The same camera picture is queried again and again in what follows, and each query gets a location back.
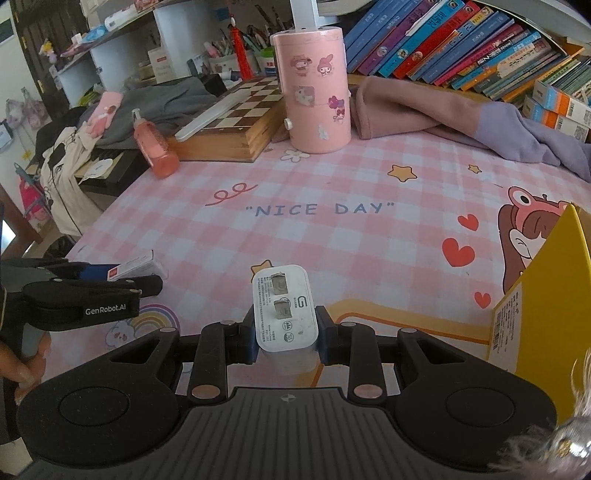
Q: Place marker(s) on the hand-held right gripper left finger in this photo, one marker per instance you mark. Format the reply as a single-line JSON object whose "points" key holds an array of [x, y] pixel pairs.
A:
{"points": [[248, 341]]}

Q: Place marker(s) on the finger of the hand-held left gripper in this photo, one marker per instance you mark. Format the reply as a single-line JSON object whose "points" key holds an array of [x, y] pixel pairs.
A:
{"points": [[92, 271], [138, 286]]}

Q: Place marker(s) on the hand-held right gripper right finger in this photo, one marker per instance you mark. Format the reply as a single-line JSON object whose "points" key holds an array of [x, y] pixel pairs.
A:
{"points": [[324, 337]]}

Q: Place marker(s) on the white red small box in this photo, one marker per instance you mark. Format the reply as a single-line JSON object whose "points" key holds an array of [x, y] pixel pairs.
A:
{"points": [[138, 265]]}

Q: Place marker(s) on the white charger plug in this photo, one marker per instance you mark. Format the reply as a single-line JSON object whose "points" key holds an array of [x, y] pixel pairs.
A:
{"points": [[284, 318]]}

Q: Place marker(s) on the yellow cardboard box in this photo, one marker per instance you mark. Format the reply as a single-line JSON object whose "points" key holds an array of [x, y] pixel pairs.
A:
{"points": [[554, 286]]}

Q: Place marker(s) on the pink checkered desktop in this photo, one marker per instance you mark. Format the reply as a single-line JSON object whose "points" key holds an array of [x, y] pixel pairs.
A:
{"points": [[323, 240]]}

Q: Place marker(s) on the person's left hand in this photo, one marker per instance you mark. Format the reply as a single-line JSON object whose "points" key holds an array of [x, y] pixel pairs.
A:
{"points": [[30, 374]]}

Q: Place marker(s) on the white printed garment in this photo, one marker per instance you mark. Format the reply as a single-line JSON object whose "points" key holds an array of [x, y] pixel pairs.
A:
{"points": [[64, 180]]}

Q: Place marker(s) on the red pink bag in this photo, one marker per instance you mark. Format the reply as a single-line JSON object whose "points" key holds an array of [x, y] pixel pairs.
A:
{"points": [[30, 198]]}

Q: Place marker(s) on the black side table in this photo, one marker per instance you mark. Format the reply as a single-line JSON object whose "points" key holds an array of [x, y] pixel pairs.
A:
{"points": [[115, 173]]}

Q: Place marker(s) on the orange pump bottle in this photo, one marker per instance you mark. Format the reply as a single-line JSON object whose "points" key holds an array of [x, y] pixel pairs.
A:
{"points": [[154, 147]]}

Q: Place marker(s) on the pink glove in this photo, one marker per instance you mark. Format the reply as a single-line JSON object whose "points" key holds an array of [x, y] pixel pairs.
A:
{"points": [[105, 113]]}

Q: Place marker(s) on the purple hanging bag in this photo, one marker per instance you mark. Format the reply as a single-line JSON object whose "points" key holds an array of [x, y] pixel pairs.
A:
{"points": [[23, 110]]}

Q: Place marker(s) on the grey cloth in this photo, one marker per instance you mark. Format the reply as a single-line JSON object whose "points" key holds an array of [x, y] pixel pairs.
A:
{"points": [[157, 106]]}

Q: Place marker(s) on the wooden chess board box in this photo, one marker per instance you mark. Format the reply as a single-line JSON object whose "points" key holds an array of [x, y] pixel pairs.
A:
{"points": [[235, 134]]}

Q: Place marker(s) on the white plastic strip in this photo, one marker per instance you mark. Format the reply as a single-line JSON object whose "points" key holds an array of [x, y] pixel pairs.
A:
{"points": [[207, 115]]}

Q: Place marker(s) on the small hanging doll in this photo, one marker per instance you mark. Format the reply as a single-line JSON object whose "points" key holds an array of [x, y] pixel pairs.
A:
{"points": [[48, 50]]}

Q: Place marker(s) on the blue wet wipes pack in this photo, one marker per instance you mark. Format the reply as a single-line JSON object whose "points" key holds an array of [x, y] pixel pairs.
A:
{"points": [[97, 32]]}

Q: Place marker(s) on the pink purple cloth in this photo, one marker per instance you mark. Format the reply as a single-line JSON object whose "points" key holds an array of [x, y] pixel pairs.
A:
{"points": [[415, 110]]}

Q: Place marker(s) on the pink cylindrical sticker container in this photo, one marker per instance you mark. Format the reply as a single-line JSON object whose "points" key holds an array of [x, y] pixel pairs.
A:
{"points": [[309, 92]]}

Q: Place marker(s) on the dark brown door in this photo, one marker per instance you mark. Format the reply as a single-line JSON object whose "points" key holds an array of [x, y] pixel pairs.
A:
{"points": [[51, 27]]}

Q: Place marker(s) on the fluffy grey pompom charm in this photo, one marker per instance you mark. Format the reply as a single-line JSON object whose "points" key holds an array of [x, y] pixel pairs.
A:
{"points": [[545, 450]]}

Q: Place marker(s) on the bunch of pens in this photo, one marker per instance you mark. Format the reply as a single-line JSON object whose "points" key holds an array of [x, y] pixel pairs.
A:
{"points": [[226, 46]]}

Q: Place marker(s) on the white flat box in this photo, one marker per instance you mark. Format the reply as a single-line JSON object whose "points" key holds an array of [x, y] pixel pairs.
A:
{"points": [[124, 17]]}

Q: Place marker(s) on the green lid jar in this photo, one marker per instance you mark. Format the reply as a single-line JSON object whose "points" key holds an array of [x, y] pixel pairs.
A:
{"points": [[266, 63]]}

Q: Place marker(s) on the red tassel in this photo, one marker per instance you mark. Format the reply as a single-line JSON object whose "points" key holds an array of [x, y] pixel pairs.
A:
{"points": [[241, 50]]}

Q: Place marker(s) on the white shelf unit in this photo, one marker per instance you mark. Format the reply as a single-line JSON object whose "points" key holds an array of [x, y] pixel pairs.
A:
{"points": [[302, 14]]}

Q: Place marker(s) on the row of colourful books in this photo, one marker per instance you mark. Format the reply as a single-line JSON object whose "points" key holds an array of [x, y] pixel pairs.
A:
{"points": [[461, 41]]}

